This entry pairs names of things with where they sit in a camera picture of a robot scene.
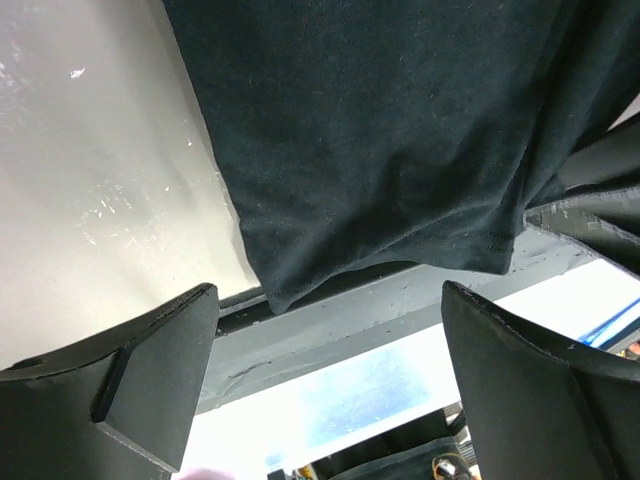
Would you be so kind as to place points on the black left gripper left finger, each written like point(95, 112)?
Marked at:
point(116, 405)

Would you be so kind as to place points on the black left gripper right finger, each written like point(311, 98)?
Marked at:
point(539, 405)

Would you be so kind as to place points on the black t shirt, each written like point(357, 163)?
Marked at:
point(354, 133)

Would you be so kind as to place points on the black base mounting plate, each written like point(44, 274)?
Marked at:
point(255, 349)

